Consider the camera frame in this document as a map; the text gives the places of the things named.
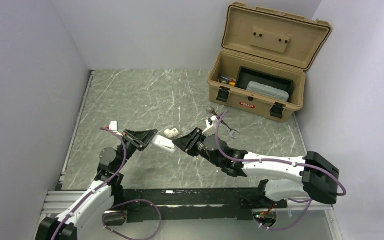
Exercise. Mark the black toolbox right latch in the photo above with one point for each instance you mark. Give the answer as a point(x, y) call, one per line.
point(277, 110)

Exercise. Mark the black toolbox latch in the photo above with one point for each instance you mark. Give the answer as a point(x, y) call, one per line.
point(223, 94)
point(277, 110)

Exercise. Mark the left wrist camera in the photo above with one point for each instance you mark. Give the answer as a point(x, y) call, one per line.
point(113, 126)

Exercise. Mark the silver open-end wrench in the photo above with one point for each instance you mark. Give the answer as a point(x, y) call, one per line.
point(232, 132)

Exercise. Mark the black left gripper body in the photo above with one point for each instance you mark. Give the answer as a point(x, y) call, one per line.
point(131, 140)

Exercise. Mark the black tray in toolbox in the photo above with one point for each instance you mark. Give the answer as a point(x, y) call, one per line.
point(246, 75)

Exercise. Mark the black toolbox left latch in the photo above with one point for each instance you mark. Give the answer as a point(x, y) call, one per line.
point(223, 94)

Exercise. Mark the tan plastic toolbox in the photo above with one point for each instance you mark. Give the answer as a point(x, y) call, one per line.
point(274, 42)

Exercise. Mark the white remote control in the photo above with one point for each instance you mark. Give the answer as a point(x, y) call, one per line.
point(164, 143)

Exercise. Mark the yellow tool in toolbox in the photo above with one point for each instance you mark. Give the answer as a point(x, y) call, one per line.
point(227, 80)

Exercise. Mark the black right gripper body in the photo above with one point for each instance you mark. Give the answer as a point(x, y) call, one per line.
point(193, 150)

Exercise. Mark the grey plastic case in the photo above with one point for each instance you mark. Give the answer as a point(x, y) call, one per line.
point(267, 91)

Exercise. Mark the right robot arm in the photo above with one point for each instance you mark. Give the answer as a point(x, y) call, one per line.
point(311, 176)

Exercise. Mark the white plastic pipe elbow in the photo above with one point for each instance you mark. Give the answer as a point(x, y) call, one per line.
point(171, 133)

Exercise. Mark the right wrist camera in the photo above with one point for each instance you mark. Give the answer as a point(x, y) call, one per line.
point(211, 123)

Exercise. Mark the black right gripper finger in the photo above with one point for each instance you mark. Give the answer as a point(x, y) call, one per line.
point(192, 135)
point(183, 144)

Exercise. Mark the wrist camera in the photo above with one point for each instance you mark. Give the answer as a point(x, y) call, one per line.
point(113, 126)
point(211, 123)

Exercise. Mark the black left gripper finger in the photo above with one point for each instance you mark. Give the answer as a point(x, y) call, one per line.
point(136, 134)
point(145, 141)

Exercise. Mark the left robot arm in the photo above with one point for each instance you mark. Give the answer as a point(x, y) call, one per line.
point(106, 192)

